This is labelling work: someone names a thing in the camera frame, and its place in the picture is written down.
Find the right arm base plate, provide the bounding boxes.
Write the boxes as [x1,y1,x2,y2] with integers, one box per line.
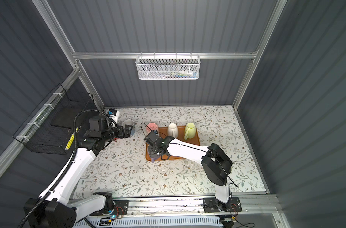
[202,197,242,213]

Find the white wire mesh basket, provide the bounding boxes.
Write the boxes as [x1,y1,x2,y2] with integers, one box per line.
[135,56,201,80]

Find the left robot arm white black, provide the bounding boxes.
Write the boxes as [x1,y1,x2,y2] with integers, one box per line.
[18,115,134,228]

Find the purple lavender mug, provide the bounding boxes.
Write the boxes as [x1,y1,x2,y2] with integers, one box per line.
[149,152,161,162]

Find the black corrugated cable conduit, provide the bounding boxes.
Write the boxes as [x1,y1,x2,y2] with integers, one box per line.
[17,159,74,228]

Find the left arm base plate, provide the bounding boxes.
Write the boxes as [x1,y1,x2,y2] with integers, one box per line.
[90,200,129,216]

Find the light green mug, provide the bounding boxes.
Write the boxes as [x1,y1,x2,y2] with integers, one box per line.
[184,123,196,140]

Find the blue floral mug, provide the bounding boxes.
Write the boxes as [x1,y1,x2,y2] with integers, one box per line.
[122,119,135,135]

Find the white cream mug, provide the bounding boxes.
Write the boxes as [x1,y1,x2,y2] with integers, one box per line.
[167,123,179,138]

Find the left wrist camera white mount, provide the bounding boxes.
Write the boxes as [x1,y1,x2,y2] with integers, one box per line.
[107,109,120,122]

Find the yellow marker pen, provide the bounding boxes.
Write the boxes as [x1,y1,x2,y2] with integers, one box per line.
[65,133,75,151]

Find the markers in white basket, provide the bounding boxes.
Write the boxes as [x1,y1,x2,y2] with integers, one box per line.
[160,70,199,79]

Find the black wire basket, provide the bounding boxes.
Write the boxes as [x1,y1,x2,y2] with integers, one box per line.
[13,86,95,155]

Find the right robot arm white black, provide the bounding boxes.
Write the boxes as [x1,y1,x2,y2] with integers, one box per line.
[144,132,233,204]

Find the pink patterned mug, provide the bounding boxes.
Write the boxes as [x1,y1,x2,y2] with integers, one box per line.
[145,123,159,134]

